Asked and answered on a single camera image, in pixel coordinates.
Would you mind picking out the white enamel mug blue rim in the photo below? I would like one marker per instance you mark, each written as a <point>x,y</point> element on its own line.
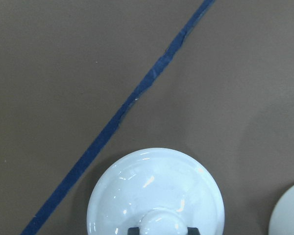
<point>282,217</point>

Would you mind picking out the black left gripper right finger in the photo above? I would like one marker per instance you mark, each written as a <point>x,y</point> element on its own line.
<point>193,231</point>

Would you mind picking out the white mug lid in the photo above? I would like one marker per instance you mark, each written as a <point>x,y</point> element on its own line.
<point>161,191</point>

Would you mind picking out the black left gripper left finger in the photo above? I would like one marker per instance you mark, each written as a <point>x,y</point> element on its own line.
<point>133,231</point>

